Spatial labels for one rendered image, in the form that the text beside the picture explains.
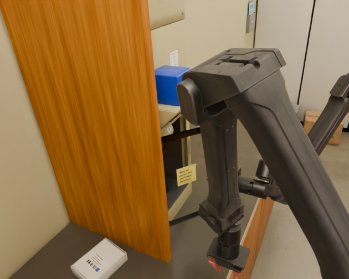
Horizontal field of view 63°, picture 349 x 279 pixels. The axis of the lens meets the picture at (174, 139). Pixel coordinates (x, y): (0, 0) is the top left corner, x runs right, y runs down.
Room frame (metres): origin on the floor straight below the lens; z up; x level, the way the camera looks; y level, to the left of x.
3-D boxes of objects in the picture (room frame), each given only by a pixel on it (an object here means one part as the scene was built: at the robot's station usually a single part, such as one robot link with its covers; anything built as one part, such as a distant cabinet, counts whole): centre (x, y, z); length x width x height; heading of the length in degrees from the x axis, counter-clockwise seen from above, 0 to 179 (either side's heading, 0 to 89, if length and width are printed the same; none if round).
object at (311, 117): (3.06, -1.80, 0.14); 0.41 x 0.33 x 0.29; 67
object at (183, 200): (0.86, -0.06, 1.19); 0.30 x 0.01 x 0.40; 112
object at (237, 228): (0.53, -0.12, 1.27); 0.07 x 0.06 x 0.07; 30
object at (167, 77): (0.85, 0.00, 1.56); 0.10 x 0.10 x 0.09; 60
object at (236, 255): (0.52, -0.12, 1.21); 0.10 x 0.07 x 0.07; 61
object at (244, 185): (0.78, -0.23, 1.20); 0.07 x 0.07 x 0.10; 60
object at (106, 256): (0.69, 0.30, 0.96); 0.16 x 0.12 x 0.04; 139
